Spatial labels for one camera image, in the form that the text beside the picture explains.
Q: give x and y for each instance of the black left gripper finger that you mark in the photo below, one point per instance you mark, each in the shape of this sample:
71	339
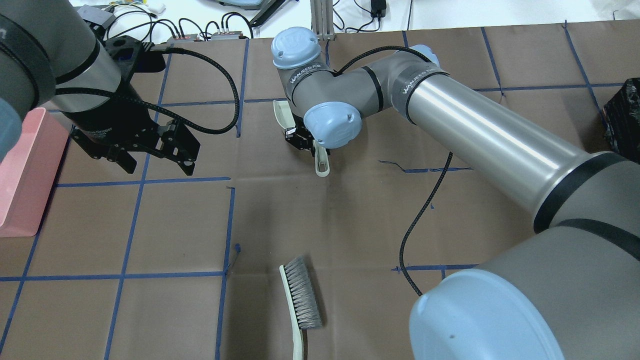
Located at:
179	145
112	153

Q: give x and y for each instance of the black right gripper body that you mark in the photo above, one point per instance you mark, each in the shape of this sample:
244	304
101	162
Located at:
296	138

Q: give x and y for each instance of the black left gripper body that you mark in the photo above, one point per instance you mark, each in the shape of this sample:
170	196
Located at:
107	116

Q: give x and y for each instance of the white hand brush dark bristles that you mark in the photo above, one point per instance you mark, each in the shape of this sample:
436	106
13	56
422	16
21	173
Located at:
301	301

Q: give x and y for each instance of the pale green plastic dustpan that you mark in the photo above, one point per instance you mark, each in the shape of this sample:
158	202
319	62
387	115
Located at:
285	118

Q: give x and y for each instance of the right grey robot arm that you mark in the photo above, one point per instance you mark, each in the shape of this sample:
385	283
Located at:
571	292

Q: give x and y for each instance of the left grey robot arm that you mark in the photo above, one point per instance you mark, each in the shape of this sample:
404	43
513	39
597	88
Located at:
49	54

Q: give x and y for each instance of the pink plastic bin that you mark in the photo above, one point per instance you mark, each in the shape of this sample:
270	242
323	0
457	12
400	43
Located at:
28	172

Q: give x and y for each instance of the black power adapter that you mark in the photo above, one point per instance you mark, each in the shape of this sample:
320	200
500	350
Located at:
378	8

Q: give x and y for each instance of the aluminium frame post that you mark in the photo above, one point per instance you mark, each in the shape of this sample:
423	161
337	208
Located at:
322	19

